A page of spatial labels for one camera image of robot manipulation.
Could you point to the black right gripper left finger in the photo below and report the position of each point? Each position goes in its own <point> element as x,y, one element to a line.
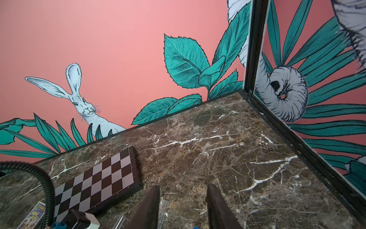
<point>146,217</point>

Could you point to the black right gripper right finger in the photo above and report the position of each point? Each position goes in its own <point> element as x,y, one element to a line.
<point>219,214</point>

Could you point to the brown checkered chess board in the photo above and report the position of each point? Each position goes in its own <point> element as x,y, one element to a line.
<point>100,187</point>

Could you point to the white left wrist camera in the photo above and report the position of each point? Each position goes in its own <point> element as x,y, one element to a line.
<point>77,220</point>

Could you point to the black frame post right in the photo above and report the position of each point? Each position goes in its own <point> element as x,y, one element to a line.
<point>258,20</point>

